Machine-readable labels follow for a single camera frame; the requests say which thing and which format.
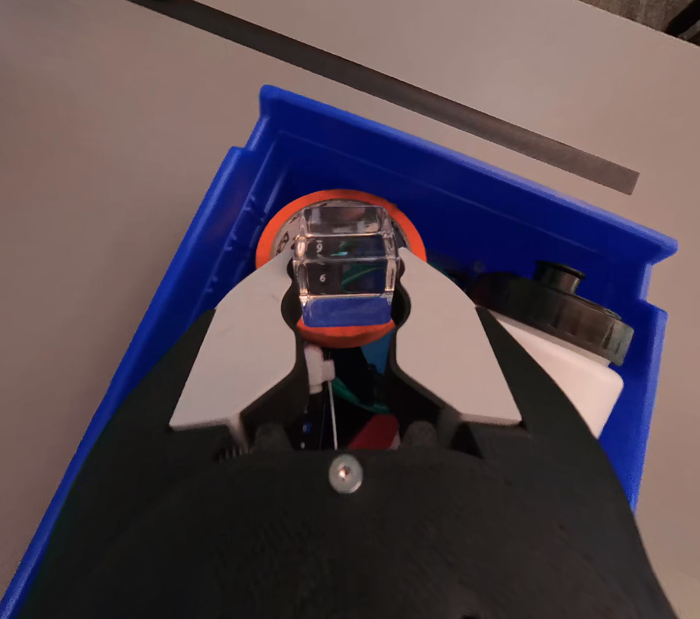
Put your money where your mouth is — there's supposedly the white plastic clip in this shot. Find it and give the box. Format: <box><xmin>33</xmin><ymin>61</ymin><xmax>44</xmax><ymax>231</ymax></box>
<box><xmin>305</xmin><ymin>347</ymin><xmax>336</xmax><ymax>393</ymax></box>

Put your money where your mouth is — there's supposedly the red flat item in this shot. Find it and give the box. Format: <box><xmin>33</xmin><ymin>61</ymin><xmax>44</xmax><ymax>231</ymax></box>
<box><xmin>349</xmin><ymin>414</ymin><xmax>400</xmax><ymax>450</ymax></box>

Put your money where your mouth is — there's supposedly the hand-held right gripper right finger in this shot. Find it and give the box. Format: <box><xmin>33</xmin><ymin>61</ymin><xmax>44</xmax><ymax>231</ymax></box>
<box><xmin>387</xmin><ymin>246</ymin><xmax>524</xmax><ymax>425</ymax></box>

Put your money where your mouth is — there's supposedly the blue plastic bin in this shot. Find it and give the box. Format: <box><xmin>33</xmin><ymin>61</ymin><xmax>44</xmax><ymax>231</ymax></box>
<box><xmin>0</xmin><ymin>85</ymin><xmax>679</xmax><ymax>619</ymax></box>

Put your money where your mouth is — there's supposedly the green cable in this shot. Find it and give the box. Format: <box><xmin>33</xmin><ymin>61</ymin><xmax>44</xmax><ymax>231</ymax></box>
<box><xmin>331</xmin><ymin>377</ymin><xmax>386</xmax><ymax>414</ymax></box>

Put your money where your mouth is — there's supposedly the white bottle with black cap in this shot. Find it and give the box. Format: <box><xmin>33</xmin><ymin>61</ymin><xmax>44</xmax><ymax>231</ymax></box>
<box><xmin>470</xmin><ymin>261</ymin><xmax>635</xmax><ymax>439</ymax></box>

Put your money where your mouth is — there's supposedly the clear glass cube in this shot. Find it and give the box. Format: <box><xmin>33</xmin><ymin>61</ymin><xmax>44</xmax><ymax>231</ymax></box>
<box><xmin>292</xmin><ymin>203</ymin><xmax>404</xmax><ymax>329</ymax></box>

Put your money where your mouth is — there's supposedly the orange tape roll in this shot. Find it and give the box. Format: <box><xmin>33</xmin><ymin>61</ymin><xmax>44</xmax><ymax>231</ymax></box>
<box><xmin>255</xmin><ymin>188</ymin><xmax>427</xmax><ymax>349</ymax></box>

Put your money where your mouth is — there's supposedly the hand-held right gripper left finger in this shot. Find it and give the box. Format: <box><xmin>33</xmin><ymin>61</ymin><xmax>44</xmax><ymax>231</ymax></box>
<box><xmin>168</xmin><ymin>247</ymin><xmax>307</xmax><ymax>447</ymax></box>

